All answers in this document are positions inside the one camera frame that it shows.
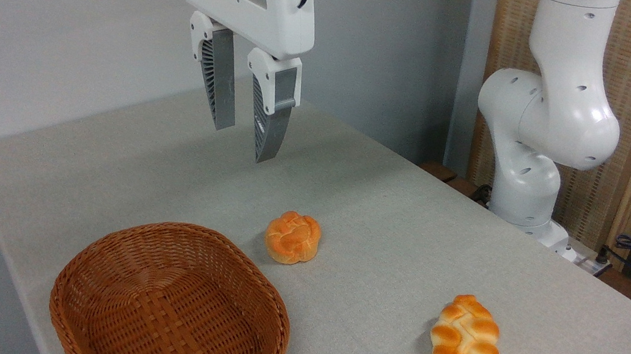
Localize brown woven wicker basket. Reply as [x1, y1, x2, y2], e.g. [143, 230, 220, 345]
[42, 205, 304, 354]

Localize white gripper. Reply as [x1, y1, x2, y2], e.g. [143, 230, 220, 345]
[147, 0, 321, 169]

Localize round knotted bread roll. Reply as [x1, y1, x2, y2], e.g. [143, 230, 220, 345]
[261, 208, 325, 269]

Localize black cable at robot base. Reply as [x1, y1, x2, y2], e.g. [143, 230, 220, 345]
[469, 182, 495, 210]

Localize grey tablecloth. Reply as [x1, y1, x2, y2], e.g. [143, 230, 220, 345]
[0, 56, 631, 354]

